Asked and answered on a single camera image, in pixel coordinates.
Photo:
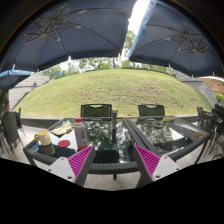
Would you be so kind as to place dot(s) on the pink white gripper left finger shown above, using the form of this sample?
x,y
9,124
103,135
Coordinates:
x,y
75,168

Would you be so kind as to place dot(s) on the pink white gripper right finger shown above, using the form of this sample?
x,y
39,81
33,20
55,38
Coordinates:
x,y
151,166

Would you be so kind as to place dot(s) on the red round coaster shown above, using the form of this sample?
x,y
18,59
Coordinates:
x,y
63,143

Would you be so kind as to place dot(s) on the right glass wicker table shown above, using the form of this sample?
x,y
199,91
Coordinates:
x,y
177,138

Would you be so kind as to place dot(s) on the glass wicker table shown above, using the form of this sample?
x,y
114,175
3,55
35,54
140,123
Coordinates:
x,y
177,138
113,148

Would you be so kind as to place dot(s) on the plastic bottle with red cap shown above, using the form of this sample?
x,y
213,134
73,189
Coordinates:
x,y
80,133

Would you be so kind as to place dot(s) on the yellow snack packet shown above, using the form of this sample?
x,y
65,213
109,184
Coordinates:
x,y
62,129

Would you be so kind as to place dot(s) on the small ashtray on right table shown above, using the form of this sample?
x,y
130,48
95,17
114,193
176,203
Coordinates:
x,y
157,124

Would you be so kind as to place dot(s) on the left glass wicker table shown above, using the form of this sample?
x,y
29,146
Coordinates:
x,y
113,148

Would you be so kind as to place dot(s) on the cream yellow mug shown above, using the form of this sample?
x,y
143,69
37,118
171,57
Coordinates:
x,y
44,137

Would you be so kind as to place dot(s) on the right dark wicker chair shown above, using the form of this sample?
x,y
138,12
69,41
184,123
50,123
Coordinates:
x,y
151,110

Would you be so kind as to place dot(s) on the dark wicker chair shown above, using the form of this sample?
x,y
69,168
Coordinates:
x,y
96,110
151,110

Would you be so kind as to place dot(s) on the left dark wicker chair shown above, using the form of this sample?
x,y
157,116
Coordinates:
x,y
96,110

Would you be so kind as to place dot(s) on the umbrella pole between tables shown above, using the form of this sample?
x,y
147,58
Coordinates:
x,y
114,119

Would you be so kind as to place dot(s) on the dark chair at left edge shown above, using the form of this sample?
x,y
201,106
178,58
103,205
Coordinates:
x,y
10,124

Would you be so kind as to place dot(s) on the dark chairs at right edge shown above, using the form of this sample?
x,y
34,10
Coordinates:
x,y
209,122

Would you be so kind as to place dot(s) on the blue umbrella far left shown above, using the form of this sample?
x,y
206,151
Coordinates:
x,y
10,78

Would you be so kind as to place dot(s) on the right navy patio umbrella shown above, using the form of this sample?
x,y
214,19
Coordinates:
x,y
169,36

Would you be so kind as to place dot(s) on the navy patio umbrella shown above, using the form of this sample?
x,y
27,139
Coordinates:
x,y
169,36
67,29

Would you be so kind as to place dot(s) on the left navy patio umbrella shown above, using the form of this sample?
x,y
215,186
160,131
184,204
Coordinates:
x,y
67,29

